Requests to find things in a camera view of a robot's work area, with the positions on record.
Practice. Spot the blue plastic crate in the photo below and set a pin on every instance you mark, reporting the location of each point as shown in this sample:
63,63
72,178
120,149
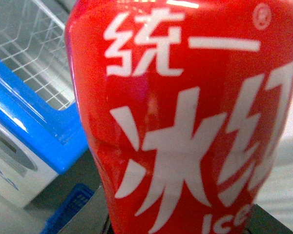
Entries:
73,203

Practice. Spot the round temperature control panel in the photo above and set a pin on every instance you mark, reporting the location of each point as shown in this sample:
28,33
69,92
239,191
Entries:
14,156

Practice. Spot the white blue chest freezer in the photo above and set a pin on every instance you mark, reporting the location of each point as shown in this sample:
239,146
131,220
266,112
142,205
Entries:
53,139

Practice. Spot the red iced tea bottle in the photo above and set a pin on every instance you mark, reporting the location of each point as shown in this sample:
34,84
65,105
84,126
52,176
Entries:
183,103

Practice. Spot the white wire basket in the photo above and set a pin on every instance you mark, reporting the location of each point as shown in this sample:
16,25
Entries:
32,46

